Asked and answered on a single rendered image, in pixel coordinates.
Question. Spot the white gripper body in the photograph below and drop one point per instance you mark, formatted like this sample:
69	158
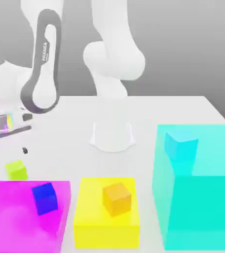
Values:
9	138

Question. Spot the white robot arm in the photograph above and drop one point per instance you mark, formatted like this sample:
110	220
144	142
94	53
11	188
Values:
112	59

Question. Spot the small lime green cube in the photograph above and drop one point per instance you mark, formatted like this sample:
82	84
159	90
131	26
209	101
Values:
16	171

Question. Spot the small blue cube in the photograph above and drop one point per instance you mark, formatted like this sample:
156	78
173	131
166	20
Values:
45	199

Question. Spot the small orange cube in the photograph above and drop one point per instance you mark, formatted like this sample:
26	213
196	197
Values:
117	199

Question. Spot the small cyan cube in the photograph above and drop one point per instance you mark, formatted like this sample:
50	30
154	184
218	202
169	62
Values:
181	156

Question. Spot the large magenta box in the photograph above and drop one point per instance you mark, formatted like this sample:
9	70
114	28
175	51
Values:
15	219

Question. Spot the large yellow box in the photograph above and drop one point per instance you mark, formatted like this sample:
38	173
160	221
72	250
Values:
92	227

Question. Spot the large cyan box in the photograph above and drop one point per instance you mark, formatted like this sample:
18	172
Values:
203	207

